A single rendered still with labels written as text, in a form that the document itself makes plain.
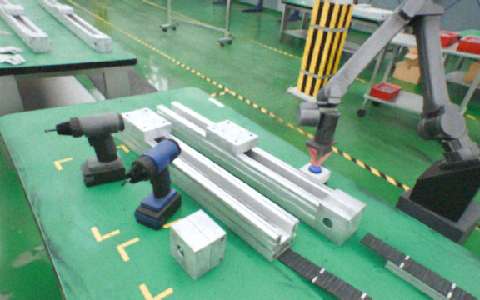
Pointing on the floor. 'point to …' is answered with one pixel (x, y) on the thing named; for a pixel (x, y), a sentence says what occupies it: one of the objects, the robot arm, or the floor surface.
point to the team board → (201, 24)
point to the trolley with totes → (392, 97)
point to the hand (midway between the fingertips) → (316, 164)
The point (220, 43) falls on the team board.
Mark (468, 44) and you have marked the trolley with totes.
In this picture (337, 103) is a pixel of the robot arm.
